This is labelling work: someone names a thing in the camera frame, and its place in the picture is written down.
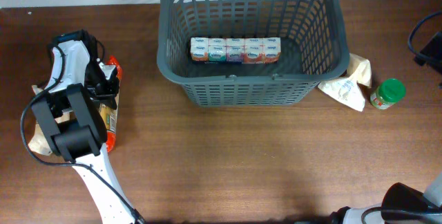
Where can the Kleenex tissue multipack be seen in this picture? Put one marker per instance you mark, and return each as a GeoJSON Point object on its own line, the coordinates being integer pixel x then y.
{"type": "Point", "coordinates": [236, 50]}

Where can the spaghetti packet with red ends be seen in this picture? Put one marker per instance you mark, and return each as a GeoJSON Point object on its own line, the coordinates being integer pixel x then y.
{"type": "Point", "coordinates": [109, 115]}

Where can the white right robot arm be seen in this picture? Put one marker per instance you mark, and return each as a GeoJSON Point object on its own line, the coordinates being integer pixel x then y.
{"type": "Point", "coordinates": [401, 205]}

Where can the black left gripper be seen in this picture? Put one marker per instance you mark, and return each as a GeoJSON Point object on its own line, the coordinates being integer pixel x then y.
{"type": "Point", "coordinates": [112, 89]}

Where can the grey plastic basket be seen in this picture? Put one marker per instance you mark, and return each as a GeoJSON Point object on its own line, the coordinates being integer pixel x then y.
{"type": "Point", "coordinates": [313, 40]}

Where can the green lidded glass jar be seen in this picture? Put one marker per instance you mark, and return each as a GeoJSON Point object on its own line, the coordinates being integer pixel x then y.
{"type": "Point", "coordinates": [388, 93]}

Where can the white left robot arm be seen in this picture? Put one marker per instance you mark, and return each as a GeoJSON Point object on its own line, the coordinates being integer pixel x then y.
{"type": "Point", "coordinates": [76, 110]}

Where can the white beige food bag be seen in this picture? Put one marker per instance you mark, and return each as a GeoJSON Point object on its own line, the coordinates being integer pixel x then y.
{"type": "Point", "coordinates": [345, 89]}

